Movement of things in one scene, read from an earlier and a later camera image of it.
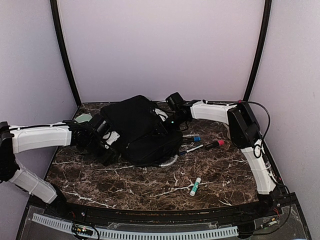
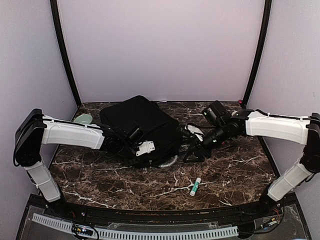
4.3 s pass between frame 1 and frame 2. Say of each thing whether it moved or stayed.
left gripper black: moved
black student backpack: stayed
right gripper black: moved
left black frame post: stayed
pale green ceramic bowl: stayed
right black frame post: stayed
